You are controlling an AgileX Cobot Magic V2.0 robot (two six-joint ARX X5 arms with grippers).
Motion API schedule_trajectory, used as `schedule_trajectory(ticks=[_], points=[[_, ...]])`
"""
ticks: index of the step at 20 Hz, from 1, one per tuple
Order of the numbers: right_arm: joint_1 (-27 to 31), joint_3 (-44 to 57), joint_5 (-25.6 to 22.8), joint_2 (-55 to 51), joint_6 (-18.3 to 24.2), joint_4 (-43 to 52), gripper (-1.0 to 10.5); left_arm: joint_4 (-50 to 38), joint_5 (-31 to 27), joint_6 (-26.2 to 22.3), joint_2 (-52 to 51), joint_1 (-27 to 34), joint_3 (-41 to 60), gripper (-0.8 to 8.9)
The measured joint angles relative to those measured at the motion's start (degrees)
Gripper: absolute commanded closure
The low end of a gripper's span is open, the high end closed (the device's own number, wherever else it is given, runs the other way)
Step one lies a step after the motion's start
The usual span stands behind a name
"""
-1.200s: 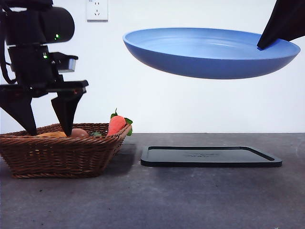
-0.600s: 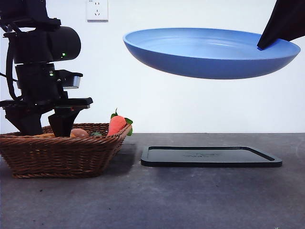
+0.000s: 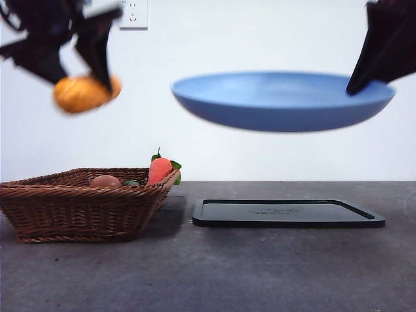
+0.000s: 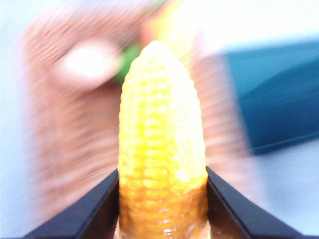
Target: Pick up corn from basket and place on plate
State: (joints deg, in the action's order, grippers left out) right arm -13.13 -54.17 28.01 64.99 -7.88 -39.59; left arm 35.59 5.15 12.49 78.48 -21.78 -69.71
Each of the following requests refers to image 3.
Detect blue round plate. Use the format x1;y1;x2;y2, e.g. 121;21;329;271
170;71;397;133

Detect yellow toy corn cob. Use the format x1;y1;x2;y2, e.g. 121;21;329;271
53;74;123;114

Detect black rectangular tray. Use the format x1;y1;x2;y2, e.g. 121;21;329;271
192;198;387;229

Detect white wall power socket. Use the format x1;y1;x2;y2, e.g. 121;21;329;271
118;0;149;32

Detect beige egg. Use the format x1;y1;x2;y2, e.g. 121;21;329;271
89;175;122;189

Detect orange toy carrot green leaves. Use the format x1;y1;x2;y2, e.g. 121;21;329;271
145;147;183;187

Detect brown woven wicker basket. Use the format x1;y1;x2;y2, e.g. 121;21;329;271
0;167;181;244

